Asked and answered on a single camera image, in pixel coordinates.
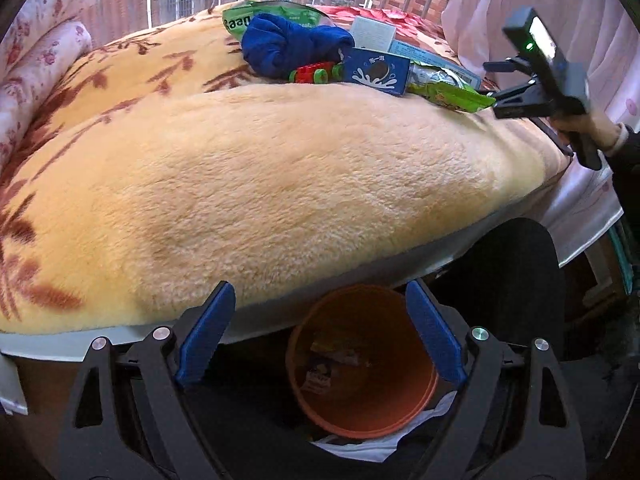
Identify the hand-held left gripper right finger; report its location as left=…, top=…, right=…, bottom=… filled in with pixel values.
left=405, top=279, right=587, bottom=480

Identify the pale blue paper box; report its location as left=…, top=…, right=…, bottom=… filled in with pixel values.
left=350, top=16, right=397, bottom=52

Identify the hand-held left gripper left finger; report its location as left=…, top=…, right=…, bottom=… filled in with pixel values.
left=57, top=280, right=237, bottom=480

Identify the person's right forearm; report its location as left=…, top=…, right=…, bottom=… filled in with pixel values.
left=599, top=124, right=640, bottom=206

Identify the large green snack bag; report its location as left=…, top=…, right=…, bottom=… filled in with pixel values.
left=221, top=0, right=337, bottom=37

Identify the white bed sheet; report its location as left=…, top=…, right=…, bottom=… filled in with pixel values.
left=0, top=232, right=501, bottom=416

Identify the green crumpled snack packet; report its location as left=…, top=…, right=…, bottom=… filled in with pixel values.
left=406, top=62, right=497, bottom=113

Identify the clear plastic packet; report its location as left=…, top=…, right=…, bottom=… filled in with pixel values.
left=390, top=40, right=482, bottom=88

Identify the white plastic bag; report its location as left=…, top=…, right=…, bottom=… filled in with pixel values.
left=310, top=389, right=457, bottom=464

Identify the yellow floral plush blanket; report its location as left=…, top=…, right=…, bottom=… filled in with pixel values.
left=0, top=2, right=571, bottom=333

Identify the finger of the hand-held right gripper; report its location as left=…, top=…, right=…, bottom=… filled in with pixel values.
left=492, top=82, right=553, bottom=121
left=483, top=58, right=532, bottom=74

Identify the person's right hand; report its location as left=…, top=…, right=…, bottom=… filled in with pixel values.
left=549, top=109, right=628, bottom=152

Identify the blue cloth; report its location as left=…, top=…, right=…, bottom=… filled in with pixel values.
left=241, top=12, right=356, bottom=81

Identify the red and green toy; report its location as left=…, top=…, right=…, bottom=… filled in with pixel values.
left=289, top=60, right=346, bottom=85

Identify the black flat bar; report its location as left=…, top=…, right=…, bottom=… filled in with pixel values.
left=534, top=115, right=575, bottom=157

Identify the orange plastic bucket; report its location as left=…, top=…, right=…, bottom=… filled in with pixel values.
left=285, top=284, right=440, bottom=437

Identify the white sheer curtain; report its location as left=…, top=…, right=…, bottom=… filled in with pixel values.
left=440, top=0, right=640, bottom=133

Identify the blue milk carton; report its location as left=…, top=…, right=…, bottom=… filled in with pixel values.
left=341, top=47, right=412, bottom=97

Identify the crumpled wrapper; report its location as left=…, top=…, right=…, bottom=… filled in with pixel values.
left=304, top=340, right=362, bottom=397

